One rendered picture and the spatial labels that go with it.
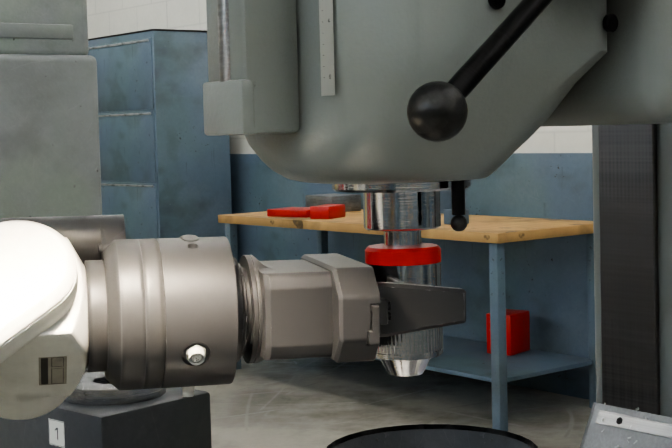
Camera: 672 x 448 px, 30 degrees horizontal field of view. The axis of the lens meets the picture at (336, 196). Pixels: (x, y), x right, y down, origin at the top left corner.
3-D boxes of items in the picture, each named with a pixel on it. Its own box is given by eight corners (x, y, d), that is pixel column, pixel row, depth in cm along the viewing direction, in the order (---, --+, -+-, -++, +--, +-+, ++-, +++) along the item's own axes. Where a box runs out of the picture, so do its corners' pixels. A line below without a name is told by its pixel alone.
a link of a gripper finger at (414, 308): (462, 330, 76) (363, 335, 75) (462, 278, 76) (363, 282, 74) (471, 334, 75) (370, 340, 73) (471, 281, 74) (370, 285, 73)
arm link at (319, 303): (381, 237, 71) (168, 244, 68) (383, 407, 71) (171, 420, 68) (329, 222, 83) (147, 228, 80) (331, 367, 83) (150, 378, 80)
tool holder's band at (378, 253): (429, 256, 80) (428, 240, 80) (450, 263, 76) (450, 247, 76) (357, 259, 79) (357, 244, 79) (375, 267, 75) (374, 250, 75)
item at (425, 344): (431, 345, 81) (429, 256, 80) (452, 357, 76) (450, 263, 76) (359, 349, 80) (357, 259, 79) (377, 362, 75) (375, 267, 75)
